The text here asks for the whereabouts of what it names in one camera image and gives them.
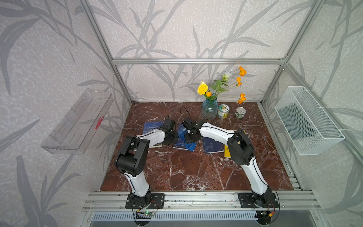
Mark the Little Prince blue book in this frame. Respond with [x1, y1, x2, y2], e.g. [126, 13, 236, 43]
[173, 124, 187, 150]

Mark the dark navy Chinese book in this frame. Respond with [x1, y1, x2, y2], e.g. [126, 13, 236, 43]
[202, 137, 225, 154]

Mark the Animal Farm book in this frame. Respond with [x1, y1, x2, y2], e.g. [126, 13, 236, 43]
[142, 121, 164, 134]

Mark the yellow book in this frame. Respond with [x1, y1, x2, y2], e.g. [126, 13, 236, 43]
[224, 145, 231, 158]

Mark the blue cloth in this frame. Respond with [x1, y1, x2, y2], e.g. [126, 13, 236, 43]
[185, 142, 196, 151]

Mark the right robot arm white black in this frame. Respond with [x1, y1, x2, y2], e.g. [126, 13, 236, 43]
[182, 118, 273, 208]

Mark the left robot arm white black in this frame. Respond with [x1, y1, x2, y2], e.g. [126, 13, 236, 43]
[114, 118, 179, 204]

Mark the glass vase teal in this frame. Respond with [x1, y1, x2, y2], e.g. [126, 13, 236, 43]
[201, 98, 219, 120]

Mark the green white tin can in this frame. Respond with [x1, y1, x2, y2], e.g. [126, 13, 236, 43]
[217, 104, 230, 119]

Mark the open silver tin can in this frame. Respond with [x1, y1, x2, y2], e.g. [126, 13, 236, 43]
[234, 107, 247, 120]

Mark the left circuit board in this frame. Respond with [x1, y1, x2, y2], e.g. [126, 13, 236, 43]
[135, 210, 157, 219]

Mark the circuit board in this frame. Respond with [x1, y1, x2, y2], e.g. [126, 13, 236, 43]
[255, 211, 273, 225]
[135, 210, 157, 219]

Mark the clear acrylic shelf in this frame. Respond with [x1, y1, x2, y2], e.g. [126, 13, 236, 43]
[41, 89, 114, 155]

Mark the right circuit board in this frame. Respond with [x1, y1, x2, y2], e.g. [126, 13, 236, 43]
[255, 211, 273, 225]

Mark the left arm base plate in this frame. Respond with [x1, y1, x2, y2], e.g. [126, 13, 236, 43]
[125, 192, 165, 209]

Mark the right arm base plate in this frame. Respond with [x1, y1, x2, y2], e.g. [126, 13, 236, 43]
[238, 193, 279, 209]

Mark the aluminium front rail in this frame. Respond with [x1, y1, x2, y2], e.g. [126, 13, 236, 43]
[82, 191, 321, 212]

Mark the white wire basket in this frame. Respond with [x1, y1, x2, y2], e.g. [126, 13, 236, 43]
[275, 86, 345, 156]

